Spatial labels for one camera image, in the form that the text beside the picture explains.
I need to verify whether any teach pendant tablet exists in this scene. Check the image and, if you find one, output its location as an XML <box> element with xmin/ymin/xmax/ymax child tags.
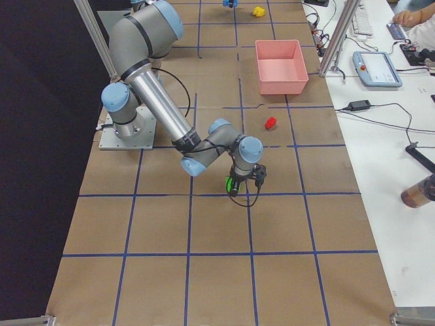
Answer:
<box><xmin>352</xmin><ymin>51</ymin><xmax>402</xmax><ymax>88</ymax></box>

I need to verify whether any aluminium frame post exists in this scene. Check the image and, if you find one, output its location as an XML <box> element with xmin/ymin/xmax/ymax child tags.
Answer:
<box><xmin>318</xmin><ymin>0</ymin><xmax>360</xmax><ymax>77</ymax></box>

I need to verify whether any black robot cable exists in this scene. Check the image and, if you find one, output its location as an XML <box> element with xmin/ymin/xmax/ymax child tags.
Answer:
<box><xmin>151</xmin><ymin>67</ymin><xmax>191</xmax><ymax>118</ymax></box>

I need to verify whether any pink plastic box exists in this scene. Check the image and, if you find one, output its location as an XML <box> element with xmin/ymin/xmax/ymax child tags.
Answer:
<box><xmin>255</xmin><ymin>39</ymin><xmax>309</xmax><ymax>95</ymax></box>

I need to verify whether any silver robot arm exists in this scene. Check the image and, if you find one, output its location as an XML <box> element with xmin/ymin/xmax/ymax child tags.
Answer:
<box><xmin>101</xmin><ymin>1</ymin><xmax>266</xmax><ymax>196</ymax></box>

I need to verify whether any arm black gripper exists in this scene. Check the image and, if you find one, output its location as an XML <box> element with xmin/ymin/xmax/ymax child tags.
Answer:
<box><xmin>230</xmin><ymin>164</ymin><xmax>267</xmax><ymax>187</ymax></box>

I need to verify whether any white keyboard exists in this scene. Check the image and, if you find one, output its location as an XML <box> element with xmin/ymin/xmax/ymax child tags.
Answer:
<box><xmin>351</xmin><ymin>5</ymin><xmax>373</xmax><ymax>37</ymax></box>

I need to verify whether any brown drink bottle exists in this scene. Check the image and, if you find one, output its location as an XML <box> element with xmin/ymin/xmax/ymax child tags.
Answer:
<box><xmin>400</xmin><ymin>175</ymin><xmax>434</xmax><ymax>208</ymax></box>

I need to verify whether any blue toy block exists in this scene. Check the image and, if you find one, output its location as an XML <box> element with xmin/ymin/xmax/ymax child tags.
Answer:
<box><xmin>222</xmin><ymin>0</ymin><xmax>239</xmax><ymax>8</ymax></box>

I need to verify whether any robot arm base plate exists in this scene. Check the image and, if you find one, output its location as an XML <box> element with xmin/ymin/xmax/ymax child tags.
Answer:
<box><xmin>99</xmin><ymin>106</ymin><xmax>156</xmax><ymax>150</ymax></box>

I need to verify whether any yellow toy block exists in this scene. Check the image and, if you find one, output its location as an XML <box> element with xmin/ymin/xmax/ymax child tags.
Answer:
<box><xmin>252</xmin><ymin>6</ymin><xmax>266</xmax><ymax>18</ymax></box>

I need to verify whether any person's hand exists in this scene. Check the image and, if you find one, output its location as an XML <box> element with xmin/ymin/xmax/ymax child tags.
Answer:
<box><xmin>392</xmin><ymin>10</ymin><xmax>422</xmax><ymax>28</ymax></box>

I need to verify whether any black power adapter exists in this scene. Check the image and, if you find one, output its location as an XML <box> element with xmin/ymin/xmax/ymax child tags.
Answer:
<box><xmin>347</xmin><ymin>100</ymin><xmax>372</xmax><ymax>111</ymax></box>

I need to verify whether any red toy block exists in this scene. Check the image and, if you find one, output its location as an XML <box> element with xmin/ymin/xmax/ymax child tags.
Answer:
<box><xmin>264</xmin><ymin>117</ymin><xmax>277</xmax><ymax>130</ymax></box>

